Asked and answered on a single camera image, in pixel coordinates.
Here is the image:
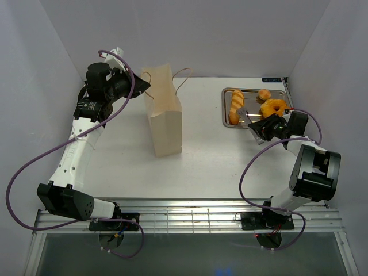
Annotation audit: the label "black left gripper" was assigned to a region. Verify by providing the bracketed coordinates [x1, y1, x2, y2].
[105, 65, 151, 103]

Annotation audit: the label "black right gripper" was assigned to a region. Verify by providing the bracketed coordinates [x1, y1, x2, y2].
[248, 113, 290, 141]

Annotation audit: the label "metal serving tongs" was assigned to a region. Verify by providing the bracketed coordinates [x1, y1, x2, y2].
[236, 107, 264, 145]

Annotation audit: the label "beige paper bag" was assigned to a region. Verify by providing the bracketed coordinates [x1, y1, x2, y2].
[141, 64, 183, 157]

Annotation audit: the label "scored baguette fake bread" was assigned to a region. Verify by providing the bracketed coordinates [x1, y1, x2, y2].
[228, 89, 244, 125]

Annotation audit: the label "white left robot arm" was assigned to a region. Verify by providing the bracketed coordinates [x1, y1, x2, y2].
[37, 62, 150, 230]

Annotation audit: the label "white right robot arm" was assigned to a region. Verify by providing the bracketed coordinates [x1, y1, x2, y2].
[245, 109, 341, 229]

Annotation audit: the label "small round fake bun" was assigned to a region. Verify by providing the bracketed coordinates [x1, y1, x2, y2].
[258, 89, 271, 101]

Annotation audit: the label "stainless steel tray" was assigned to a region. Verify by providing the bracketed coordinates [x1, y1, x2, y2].
[221, 87, 291, 129]

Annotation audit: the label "ring shaped fake bread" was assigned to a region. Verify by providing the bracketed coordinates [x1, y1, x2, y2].
[260, 99, 290, 118]

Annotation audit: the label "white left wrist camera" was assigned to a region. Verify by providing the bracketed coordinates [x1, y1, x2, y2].
[100, 47, 126, 71]

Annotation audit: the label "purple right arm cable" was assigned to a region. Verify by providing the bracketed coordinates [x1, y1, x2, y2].
[229, 108, 323, 251]

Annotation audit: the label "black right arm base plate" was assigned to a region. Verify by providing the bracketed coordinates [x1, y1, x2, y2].
[235, 211, 294, 230]

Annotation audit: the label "aluminium table frame rail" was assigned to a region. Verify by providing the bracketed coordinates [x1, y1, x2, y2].
[22, 78, 360, 276]

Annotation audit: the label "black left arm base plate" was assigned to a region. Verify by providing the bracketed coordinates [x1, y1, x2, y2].
[89, 213, 140, 232]

